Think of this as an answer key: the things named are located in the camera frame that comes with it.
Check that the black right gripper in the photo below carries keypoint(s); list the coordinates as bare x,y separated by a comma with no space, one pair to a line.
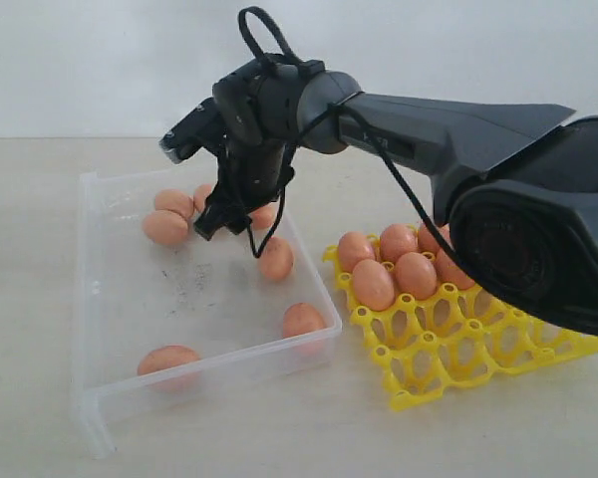
248,177

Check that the brown egg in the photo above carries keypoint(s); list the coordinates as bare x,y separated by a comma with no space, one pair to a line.
263,217
416,275
373,285
175,201
300,319
165,227
354,247
449,272
426,240
277,259
200,195
166,357
397,240

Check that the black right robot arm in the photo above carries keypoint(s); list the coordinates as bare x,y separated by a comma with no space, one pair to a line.
517,185

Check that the clear plastic storage box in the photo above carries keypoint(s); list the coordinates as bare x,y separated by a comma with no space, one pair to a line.
133,296

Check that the yellow plastic egg tray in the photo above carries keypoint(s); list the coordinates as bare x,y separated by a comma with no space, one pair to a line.
454,339

